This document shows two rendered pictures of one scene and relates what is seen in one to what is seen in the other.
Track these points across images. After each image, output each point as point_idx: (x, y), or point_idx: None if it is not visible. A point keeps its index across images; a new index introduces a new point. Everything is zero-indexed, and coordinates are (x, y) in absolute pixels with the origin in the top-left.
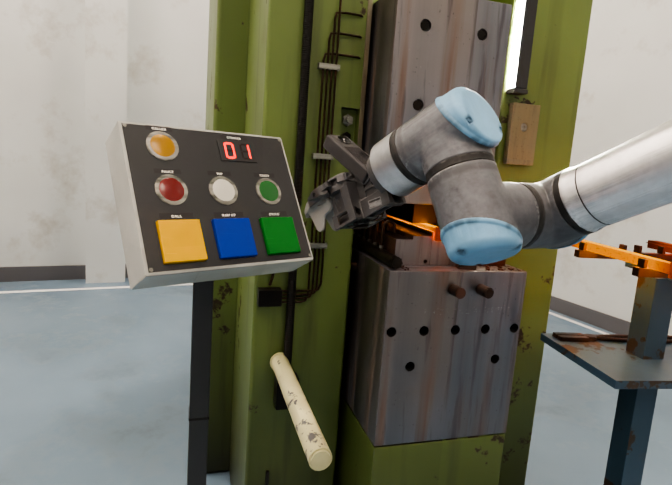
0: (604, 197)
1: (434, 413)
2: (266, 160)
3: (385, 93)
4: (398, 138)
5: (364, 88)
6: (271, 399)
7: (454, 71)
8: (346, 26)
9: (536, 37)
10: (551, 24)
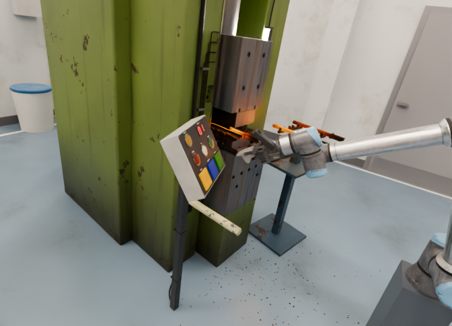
0: (343, 156)
1: (241, 198)
2: (206, 128)
3: (232, 84)
4: (294, 142)
5: (216, 75)
6: None
7: (254, 72)
8: (211, 48)
9: None
10: (272, 37)
